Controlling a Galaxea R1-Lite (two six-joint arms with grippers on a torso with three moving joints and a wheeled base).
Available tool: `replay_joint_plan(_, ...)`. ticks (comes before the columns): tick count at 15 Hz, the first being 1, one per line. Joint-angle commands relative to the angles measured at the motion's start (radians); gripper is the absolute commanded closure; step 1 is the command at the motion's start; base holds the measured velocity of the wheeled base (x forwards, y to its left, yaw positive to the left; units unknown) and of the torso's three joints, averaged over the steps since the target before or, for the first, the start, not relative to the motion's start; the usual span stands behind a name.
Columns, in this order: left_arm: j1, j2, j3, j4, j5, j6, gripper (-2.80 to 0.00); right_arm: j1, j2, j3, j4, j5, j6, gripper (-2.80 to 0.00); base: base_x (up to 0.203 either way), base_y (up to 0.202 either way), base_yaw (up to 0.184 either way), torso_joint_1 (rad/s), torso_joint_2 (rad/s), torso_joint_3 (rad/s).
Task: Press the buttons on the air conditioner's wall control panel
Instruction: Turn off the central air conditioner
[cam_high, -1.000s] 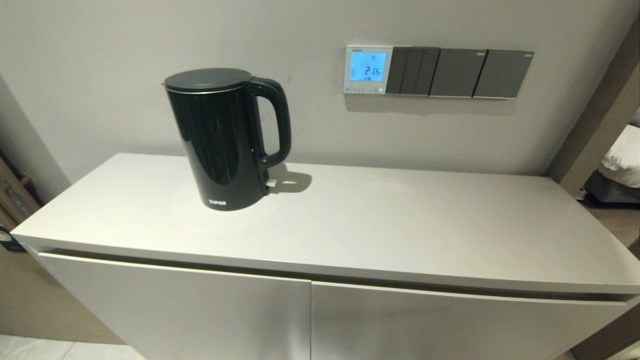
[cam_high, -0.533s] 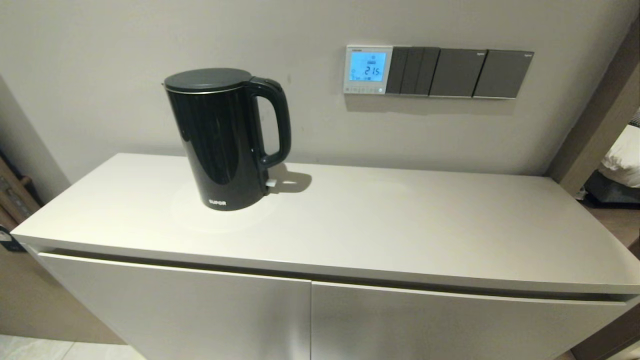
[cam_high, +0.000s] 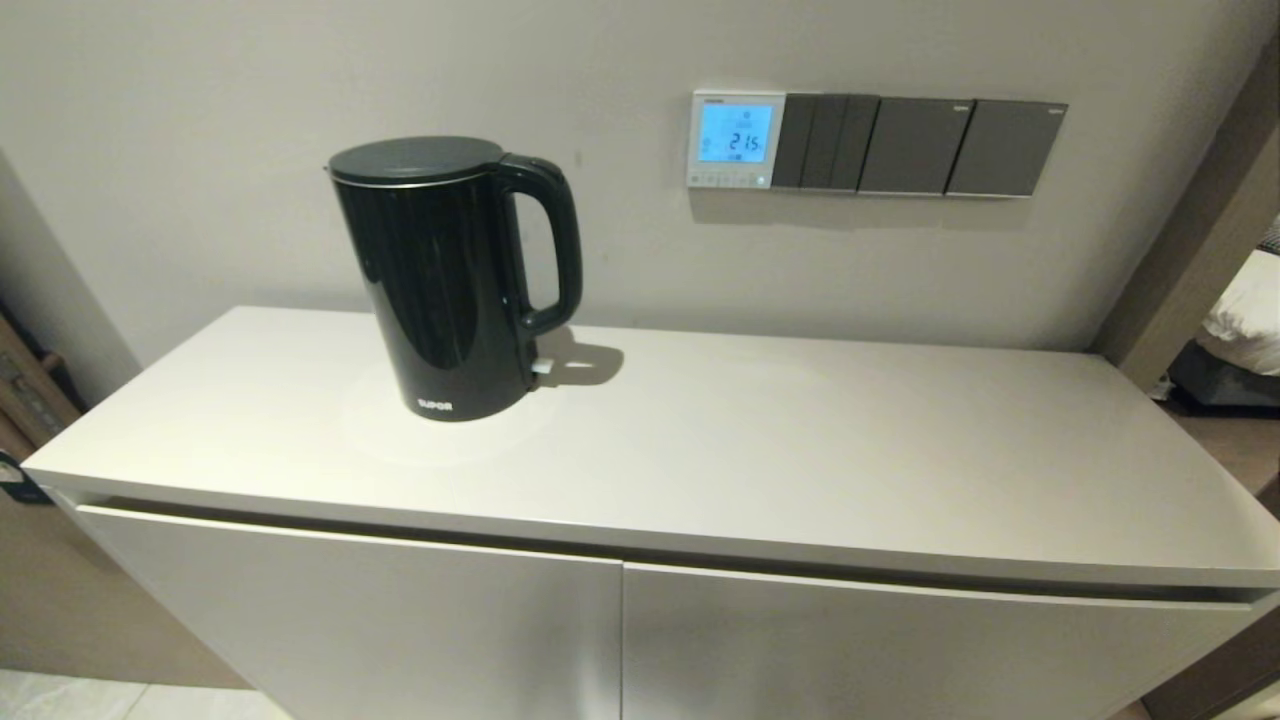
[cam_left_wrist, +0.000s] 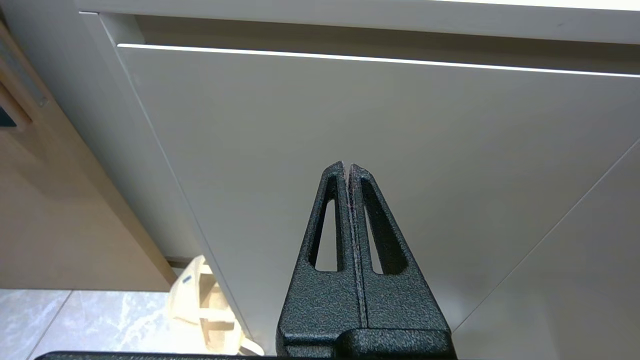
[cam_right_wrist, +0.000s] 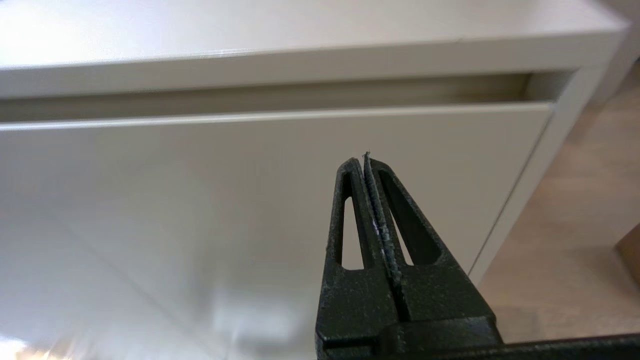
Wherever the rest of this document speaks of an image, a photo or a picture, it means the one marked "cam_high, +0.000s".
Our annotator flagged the white wall thermostat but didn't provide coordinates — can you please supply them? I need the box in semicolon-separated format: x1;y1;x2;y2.
686;91;787;191

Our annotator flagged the black electric kettle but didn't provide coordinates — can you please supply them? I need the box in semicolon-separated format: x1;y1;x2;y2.
326;136;585;423

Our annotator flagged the white cabinet door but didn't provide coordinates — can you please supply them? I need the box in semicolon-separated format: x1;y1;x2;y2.
78;505;625;720
622;562;1269;720

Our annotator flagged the white sideboard cabinet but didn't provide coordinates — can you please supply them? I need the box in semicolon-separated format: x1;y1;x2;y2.
22;305;1280;720

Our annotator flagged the dark bed base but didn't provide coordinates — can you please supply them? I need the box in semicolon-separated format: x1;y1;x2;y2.
1166;340;1280;411

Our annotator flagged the white bedding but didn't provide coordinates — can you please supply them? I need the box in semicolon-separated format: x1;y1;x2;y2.
1198;248;1280;377

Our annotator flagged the grey three-rocker wall switch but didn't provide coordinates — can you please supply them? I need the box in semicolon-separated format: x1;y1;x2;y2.
772;94;882;193

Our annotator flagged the grey wall switch plate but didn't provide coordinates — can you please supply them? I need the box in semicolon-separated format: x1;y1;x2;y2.
858;97;975;196
945;100;1069;198

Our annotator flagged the brown wooden door frame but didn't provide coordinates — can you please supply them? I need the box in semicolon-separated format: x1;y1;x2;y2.
1088;30;1280;393

